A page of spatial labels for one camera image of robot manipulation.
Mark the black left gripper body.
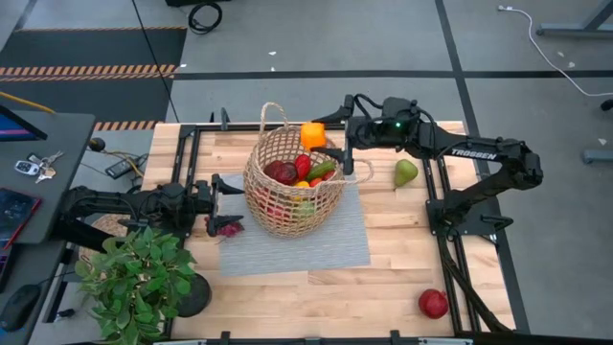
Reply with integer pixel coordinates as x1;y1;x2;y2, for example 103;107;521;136
184;176;220;236

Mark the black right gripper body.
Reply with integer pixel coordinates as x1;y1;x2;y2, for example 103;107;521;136
348;116;425;150

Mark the purple grape bunch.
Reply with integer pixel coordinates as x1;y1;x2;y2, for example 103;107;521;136
215;219;245;240

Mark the orange fruit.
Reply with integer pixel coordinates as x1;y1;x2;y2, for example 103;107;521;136
300;122;328;151

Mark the pale green fruit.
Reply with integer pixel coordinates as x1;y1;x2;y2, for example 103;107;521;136
394;158;420;189

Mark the red yellow mango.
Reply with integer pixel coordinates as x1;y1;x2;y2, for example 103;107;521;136
294;153;312;182

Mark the orange-red apple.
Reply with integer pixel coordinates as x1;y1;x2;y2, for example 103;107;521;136
261;189;291;221

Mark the woven wicker basket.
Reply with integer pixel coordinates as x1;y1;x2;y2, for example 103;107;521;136
242;101;375;240

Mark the dark red pomegranate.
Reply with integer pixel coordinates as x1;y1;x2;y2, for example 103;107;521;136
418;287;450;321

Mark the black plant pot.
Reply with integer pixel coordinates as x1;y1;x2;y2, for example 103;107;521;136
174;272;214;319

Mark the black power adapter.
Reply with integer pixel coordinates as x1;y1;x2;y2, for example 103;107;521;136
104;156;141;180

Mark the grey woven placemat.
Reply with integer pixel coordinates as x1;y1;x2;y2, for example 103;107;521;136
217;172;373;278

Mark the round woven coaster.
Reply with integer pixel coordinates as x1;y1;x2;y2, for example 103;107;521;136
79;213;131;263

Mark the green leafy plant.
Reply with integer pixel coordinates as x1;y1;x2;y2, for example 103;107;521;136
74;225;197;345

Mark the silver aluminium extrusion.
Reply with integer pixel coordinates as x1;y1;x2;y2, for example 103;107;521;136
151;337;208;345
417;336;474;345

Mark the thin black pole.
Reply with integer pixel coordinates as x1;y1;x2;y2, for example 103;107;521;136
130;0;181;125

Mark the grey office desk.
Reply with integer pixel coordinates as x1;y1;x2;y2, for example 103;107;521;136
0;110;97;345

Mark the silver key bunch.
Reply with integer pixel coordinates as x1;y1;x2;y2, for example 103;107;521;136
27;150;65;185

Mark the black hazard-striped floor mat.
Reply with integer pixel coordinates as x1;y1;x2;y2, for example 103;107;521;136
0;26;189;133

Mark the dark tablet red case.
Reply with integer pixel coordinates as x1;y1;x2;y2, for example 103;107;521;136
0;187;42;250

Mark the dark computer monitor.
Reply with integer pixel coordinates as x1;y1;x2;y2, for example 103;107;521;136
0;103;49;143

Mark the grey table leg base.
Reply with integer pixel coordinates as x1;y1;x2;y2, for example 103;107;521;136
534;0;613;39
581;149;613;165

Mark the black computer mouse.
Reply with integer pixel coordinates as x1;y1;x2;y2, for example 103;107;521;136
0;283;42;333

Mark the black aluminium table frame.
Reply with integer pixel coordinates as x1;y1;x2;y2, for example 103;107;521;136
165;120;480;345

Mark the black cable coil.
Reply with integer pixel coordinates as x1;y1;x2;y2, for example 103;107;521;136
187;1;224;36

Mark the white power cable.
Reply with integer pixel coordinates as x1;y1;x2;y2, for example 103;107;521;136
497;4;613;98

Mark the yellow hose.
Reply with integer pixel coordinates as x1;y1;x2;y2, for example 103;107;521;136
0;90;57;115

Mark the black cable bundle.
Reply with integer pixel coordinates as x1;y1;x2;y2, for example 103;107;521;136
438;234;513;334

